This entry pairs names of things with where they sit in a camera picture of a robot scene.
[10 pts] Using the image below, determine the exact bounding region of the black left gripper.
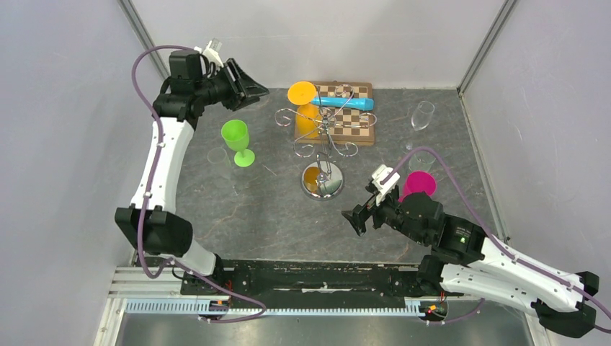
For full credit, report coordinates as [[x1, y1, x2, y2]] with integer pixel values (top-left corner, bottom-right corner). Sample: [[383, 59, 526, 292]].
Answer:
[[195, 58, 269, 112]]

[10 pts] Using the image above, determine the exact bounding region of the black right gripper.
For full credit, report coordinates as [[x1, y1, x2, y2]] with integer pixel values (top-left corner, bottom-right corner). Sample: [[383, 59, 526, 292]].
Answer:
[[341, 185, 428, 245]]

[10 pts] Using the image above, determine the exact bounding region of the green plastic wine glass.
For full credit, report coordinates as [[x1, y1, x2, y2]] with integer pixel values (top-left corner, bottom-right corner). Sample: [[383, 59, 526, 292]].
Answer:
[[221, 120, 255, 167]]

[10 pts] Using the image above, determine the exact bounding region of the chrome wine glass rack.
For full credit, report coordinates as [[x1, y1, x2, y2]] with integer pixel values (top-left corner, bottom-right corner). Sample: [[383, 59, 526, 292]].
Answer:
[[275, 106, 359, 200]]

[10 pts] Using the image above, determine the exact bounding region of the orange plastic wine glass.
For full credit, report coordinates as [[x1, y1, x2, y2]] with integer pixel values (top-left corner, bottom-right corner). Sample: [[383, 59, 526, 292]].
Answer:
[[287, 81, 320, 139]]

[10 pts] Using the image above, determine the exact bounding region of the pink plastic wine glass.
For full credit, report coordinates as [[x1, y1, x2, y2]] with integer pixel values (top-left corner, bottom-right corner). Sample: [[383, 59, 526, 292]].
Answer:
[[398, 171, 437, 202]]

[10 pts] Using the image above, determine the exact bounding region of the clear wine glass back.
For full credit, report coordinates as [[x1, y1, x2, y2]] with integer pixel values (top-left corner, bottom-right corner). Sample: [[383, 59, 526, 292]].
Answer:
[[207, 147, 232, 180]]

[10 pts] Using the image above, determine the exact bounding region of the clear wine glass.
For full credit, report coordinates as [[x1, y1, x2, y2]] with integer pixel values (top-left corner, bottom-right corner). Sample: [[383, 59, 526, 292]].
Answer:
[[402, 100, 435, 153], [207, 147, 232, 180], [408, 149, 437, 172]]

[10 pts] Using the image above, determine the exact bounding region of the clear wine glass front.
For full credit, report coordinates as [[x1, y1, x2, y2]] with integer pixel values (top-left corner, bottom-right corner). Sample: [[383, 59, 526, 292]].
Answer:
[[408, 149, 437, 172]]

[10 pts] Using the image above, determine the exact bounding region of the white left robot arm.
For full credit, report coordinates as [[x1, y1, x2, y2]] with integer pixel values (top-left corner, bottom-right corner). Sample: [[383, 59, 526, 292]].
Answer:
[[115, 45, 269, 294]]

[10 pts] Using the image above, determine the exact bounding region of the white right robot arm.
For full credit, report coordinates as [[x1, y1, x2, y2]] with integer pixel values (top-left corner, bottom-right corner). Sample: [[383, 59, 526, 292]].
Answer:
[[342, 192, 599, 338]]

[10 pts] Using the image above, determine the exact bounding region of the wooden chess board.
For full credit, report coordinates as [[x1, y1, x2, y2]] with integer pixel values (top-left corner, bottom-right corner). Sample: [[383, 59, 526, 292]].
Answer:
[[313, 81, 376, 146]]

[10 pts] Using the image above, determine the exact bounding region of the blue cylindrical tube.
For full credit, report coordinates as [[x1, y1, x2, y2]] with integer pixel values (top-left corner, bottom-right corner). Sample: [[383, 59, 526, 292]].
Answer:
[[311, 97, 375, 111]]

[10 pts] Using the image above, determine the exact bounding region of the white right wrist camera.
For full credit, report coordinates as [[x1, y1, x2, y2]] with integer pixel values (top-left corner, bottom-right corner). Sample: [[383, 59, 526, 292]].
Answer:
[[371, 164, 400, 206]]

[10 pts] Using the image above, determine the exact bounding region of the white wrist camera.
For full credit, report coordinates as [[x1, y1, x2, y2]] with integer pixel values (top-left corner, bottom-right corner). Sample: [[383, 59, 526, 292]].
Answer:
[[193, 38, 224, 71], [371, 164, 400, 206]]

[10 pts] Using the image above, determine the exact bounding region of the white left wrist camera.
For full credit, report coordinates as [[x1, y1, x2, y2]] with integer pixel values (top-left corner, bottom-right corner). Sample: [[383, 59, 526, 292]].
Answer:
[[193, 38, 224, 71]]

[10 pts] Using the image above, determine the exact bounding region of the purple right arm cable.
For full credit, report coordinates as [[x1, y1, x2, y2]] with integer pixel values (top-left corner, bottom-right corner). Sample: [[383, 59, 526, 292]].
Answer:
[[384, 146, 611, 333]]

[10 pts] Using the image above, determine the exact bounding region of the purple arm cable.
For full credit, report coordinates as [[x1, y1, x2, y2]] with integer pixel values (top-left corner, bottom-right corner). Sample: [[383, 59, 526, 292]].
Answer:
[[131, 45, 267, 324], [384, 146, 611, 333]]

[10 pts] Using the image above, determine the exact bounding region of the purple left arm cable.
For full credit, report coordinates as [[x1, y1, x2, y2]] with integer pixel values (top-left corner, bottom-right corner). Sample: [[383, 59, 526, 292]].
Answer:
[[131, 45, 267, 324]]

